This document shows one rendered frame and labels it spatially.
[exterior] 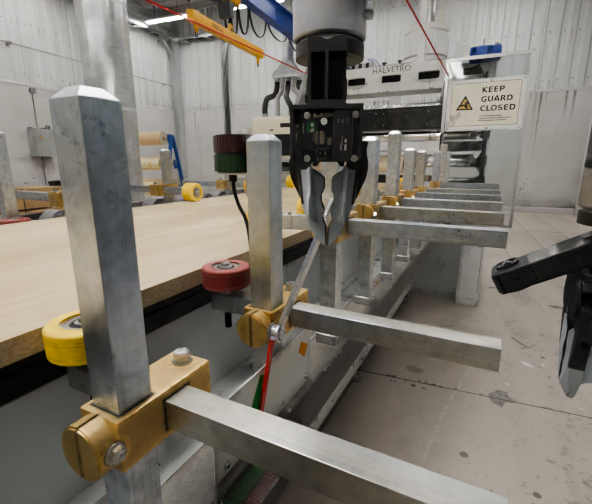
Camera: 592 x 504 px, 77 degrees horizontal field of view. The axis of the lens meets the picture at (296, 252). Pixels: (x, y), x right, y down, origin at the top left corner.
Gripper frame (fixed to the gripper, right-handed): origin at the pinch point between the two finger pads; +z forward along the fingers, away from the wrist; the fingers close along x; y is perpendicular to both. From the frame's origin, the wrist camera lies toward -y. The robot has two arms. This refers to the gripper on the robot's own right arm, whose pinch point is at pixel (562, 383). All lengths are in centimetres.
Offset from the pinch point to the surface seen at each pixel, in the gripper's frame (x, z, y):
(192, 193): 77, -11, -125
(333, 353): 15.9, 12.7, -34.4
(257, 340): -8.4, -0.8, -36.4
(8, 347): -31, -6, -52
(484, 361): -1.4, -1.4, -8.3
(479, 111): 248, -57, -23
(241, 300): -1.4, -2.9, -43.9
